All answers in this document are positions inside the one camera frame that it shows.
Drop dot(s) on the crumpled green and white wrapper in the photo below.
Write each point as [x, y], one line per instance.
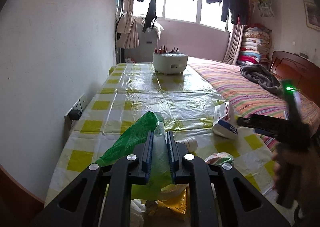
[220, 158]

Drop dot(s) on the green and white plastic bag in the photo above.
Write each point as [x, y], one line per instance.
[130, 139]

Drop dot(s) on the white appliance with cover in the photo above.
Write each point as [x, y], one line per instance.
[147, 46]

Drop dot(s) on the beige tied curtain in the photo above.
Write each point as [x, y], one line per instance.
[128, 4]

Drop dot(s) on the black plug adapter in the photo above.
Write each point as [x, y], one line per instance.
[75, 114]

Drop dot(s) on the person's right hand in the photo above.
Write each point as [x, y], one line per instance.
[307, 172]

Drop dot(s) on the gold foil wrapper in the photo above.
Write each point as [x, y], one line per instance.
[175, 199]

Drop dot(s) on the white wall socket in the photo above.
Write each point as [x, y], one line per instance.
[81, 103]

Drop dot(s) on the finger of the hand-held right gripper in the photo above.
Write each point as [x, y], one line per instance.
[262, 121]
[267, 133]

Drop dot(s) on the bed with striped sheet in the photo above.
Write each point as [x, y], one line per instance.
[237, 84]

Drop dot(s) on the white round container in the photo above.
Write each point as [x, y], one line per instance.
[170, 64]

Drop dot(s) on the dark wooden door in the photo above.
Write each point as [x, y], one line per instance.
[15, 197]

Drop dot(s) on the black hanging garment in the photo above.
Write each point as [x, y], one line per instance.
[151, 14]

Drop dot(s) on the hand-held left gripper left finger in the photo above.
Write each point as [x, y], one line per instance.
[149, 156]

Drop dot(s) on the small grey box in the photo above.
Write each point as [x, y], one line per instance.
[303, 54]

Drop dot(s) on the bunch of coloured pencils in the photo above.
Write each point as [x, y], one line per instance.
[162, 49]

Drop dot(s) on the wooden headboard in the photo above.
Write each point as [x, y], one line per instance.
[295, 69]

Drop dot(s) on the framed picture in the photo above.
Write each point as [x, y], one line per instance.
[312, 15]

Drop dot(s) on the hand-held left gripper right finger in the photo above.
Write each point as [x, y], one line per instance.
[171, 156]

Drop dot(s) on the yellow checkered plastic tablecloth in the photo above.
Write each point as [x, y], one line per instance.
[150, 96]

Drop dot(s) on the white and blue carton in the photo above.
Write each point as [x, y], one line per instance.
[225, 128]

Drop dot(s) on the grey blanket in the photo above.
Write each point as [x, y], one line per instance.
[260, 76]

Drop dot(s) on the stack of folded quilts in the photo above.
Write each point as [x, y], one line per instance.
[252, 44]

